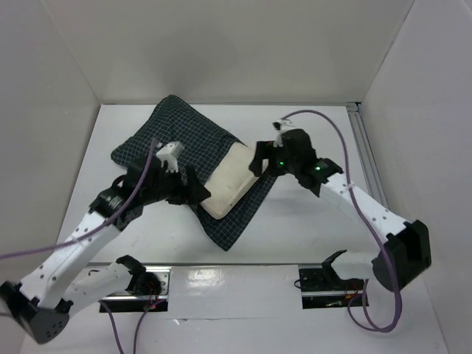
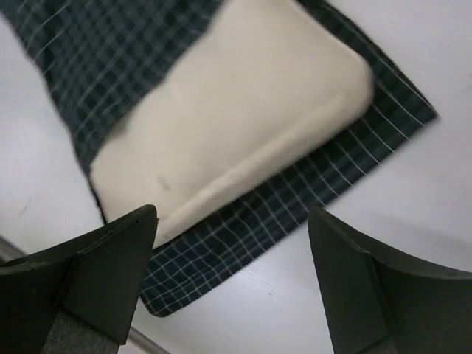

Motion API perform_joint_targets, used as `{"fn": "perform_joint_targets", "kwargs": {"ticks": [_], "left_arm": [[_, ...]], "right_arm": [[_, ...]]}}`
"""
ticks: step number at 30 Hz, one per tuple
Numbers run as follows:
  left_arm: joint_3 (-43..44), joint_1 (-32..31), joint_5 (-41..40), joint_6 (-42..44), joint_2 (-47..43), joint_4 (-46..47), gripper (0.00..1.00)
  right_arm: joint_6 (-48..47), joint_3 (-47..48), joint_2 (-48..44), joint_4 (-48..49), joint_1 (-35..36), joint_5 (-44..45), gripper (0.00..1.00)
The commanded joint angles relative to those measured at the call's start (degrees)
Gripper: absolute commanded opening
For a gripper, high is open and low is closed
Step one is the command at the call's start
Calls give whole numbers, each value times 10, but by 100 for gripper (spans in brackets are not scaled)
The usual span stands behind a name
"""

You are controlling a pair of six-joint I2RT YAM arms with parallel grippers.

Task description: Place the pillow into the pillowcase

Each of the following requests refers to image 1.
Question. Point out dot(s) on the cream pillow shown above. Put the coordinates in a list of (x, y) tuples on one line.
[(230, 181)]

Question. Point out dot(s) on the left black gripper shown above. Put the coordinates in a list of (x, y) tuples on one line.
[(195, 192)]

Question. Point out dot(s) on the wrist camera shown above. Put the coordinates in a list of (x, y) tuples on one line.
[(168, 156), (281, 126)]

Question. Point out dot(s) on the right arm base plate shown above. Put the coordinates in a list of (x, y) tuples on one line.
[(319, 290)]

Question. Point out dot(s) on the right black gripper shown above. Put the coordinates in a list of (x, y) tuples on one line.
[(271, 158)]

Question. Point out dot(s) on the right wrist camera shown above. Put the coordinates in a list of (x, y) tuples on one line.
[(281, 126)]

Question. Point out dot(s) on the dark checked pillowcase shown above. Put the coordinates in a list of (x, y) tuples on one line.
[(205, 145)]

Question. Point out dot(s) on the aluminium rail frame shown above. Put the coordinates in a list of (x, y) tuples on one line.
[(372, 169)]

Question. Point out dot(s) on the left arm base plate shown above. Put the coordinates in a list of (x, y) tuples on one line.
[(150, 297)]

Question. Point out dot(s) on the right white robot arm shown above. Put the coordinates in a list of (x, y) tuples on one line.
[(404, 246)]

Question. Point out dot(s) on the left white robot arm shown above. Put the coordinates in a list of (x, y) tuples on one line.
[(43, 302)]

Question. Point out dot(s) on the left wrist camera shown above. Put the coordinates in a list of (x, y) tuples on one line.
[(168, 156)]

